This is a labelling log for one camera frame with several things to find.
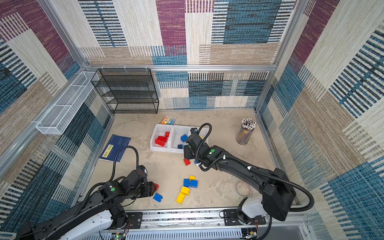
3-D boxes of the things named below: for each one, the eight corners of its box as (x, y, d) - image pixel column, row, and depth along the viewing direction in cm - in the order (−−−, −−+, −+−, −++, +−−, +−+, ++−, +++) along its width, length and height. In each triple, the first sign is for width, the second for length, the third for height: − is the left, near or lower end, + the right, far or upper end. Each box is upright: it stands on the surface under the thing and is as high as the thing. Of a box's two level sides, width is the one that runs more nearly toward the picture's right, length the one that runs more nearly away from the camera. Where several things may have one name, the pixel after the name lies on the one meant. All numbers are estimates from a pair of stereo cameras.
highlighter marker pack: (162, 124, 115) (161, 122, 113) (164, 117, 119) (163, 115, 117) (173, 125, 114) (173, 123, 112) (175, 119, 118) (175, 117, 116)
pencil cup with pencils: (237, 145, 102) (244, 127, 88) (235, 135, 107) (241, 117, 93) (248, 145, 102) (257, 127, 88) (246, 135, 107) (254, 117, 93)
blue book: (100, 159, 97) (98, 157, 95) (113, 136, 109) (112, 134, 107) (120, 162, 96) (119, 160, 94) (131, 139, 107) (130, 136, 105)
